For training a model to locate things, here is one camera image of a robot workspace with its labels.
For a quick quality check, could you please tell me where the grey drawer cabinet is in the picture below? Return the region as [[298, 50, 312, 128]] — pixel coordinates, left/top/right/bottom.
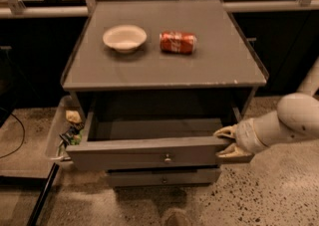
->
[[60, 0, 269, 189]]

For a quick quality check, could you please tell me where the white paper bowl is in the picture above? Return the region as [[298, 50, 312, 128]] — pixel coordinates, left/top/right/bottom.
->
[[103, 25, 148, 54]]

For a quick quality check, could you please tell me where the grey bottom drawer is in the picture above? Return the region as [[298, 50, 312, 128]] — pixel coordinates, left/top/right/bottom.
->
[[106, 168, 221, 187]]

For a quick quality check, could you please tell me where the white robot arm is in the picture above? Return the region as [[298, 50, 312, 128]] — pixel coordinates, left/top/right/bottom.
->
[[213, 60, 319, 158]]

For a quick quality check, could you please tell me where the crumpled beige wrapper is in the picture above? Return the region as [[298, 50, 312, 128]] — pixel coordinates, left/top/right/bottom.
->
[[66, 111, 82, 123]]

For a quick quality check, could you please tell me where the grey drawer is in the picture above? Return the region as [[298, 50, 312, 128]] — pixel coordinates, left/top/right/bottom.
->
[[106, 168, 221, 187], [67, 104, 241, 171]]

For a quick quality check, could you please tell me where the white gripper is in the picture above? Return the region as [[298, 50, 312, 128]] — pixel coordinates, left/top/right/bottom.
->
[[213, 118, 267, 158]]

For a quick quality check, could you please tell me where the black cable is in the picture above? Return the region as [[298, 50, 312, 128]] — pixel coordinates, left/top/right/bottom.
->
[[0, 107, 26, 160]]

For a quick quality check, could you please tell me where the green snack bag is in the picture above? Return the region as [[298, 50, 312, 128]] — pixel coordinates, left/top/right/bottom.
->
[[60, 123, 84, 146]]

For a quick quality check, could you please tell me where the red cola can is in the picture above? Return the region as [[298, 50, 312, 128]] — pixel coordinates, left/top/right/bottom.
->
[[159, 31, 197, 54]]

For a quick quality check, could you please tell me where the black floor bar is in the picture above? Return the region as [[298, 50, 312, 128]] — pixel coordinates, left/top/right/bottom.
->
[[27, 163, 59, 226]]

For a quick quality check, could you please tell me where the grey top drawer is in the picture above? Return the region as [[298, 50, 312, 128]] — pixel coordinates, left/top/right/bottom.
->
[[67, 104, 241, 171]]

